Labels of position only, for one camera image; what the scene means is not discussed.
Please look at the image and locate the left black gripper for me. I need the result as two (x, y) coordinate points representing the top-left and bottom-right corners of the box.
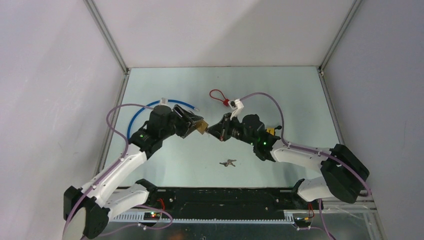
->
(160, 104), (203, 140)

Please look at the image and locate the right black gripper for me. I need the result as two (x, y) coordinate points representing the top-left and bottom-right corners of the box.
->
(206, 113), (256, 147)

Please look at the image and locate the brass padlock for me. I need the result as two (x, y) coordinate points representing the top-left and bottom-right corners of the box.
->
(195, 119), (209, 135)

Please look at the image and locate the blue cable lock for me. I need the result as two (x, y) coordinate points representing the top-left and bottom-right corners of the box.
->
(126, 99), (201, 140)

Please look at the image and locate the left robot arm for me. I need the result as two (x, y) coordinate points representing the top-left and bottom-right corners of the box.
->
(62, 105), (208, 240)

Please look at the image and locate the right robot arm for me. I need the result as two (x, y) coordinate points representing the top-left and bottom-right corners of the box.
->
(206, 113), (370, 209)

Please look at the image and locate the silver key bunch front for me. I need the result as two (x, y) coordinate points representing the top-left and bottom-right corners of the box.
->
(219, 159), (236, 167)

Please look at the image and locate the yellow black padlock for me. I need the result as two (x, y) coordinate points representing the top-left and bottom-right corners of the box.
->
(266, 125), (282, 136)

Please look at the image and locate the left circuit board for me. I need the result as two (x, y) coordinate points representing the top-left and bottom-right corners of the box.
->
(143, 211), (162, 221)

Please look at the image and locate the circuit board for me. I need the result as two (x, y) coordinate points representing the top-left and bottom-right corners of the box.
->
(294, 217), (314, 228)
(143, 211), (162, 221)

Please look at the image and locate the right circuit board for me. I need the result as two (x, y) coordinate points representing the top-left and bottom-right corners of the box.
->
(294, 217), (314, 228)

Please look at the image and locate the red cable padlock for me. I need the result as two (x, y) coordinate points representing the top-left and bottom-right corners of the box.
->
(209, 89), (230, 107)

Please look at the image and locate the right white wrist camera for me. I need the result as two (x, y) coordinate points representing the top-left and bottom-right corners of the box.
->
(229, 98), (244, 120)

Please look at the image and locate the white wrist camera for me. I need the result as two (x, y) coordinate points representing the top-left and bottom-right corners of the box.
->
(159, 97), (169, 106)
(229, 98), (244, 120)

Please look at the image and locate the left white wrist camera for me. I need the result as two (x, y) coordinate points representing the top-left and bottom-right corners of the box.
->
(159, 97), (169, 106)

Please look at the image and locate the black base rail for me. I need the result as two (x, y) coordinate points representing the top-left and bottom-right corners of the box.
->
(145, 187), (320, 221)

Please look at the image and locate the left aluminium frame post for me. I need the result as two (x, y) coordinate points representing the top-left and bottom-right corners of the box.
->
(83, 0), (129, 75)

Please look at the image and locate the aluminium frame post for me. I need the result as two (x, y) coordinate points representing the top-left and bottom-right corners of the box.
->
(318, 0), (364, 77)
(83, 0), (129, 75)

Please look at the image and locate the right aluminium frame post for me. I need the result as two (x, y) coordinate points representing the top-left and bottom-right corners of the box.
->
(318, 0), (364, 77)

